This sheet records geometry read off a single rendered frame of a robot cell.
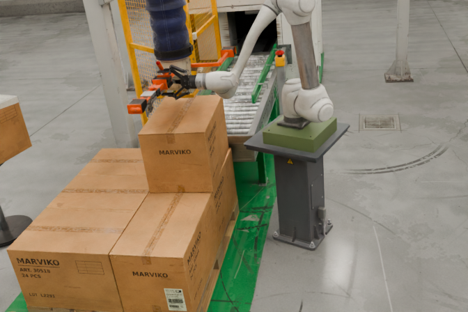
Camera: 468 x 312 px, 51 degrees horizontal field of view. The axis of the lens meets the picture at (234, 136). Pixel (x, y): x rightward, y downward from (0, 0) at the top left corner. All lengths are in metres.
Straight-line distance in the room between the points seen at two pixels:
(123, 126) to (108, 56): 0.66
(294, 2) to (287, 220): 1.47
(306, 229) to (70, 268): 1.47
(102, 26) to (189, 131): 1.77
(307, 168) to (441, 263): 0.99
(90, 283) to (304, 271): 1.27
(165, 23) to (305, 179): 1.25
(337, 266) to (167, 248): 1.15
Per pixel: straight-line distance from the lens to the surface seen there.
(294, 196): 3.20
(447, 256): 3.37
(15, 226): 4.20
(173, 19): 2.85
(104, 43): 4.36
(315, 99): 2.75
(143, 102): 2.48
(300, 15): 2.59
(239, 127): 3.80
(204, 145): 2.82
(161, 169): 2.97
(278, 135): 2.93
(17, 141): 3.87
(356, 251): 3.33
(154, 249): 2.60
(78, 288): 2.91
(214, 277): 3.16
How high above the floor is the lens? 2.07
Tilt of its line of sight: 25 degrees down
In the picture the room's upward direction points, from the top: 7 degrees counter-clockwise
